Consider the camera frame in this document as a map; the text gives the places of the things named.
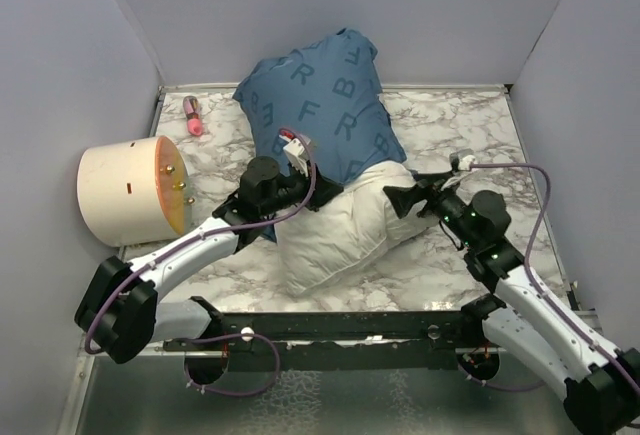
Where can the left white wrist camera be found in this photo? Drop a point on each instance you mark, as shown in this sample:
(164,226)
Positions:
(296,154)

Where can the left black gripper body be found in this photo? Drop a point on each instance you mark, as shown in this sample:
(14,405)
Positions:
(299,186)

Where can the cream cylinder with orange lid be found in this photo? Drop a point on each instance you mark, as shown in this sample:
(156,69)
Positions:
(135,192)

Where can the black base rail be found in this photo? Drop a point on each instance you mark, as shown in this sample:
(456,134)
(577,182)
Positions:
(330,341)

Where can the white pillow with red logo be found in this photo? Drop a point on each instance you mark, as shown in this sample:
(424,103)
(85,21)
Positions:
(351,232)

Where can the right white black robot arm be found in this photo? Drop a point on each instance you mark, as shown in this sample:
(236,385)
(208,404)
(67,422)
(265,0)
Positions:
(596,381)

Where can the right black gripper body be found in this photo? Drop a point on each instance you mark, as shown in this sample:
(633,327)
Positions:
(446,204)

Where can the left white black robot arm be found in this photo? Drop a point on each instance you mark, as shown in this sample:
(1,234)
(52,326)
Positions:
(118,310)

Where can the blue lettered pillowcase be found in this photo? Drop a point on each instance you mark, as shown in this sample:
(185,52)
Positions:
(329,92)

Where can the pink small bottle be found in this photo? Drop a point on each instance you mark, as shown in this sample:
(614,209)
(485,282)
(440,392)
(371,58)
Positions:
(192,110)

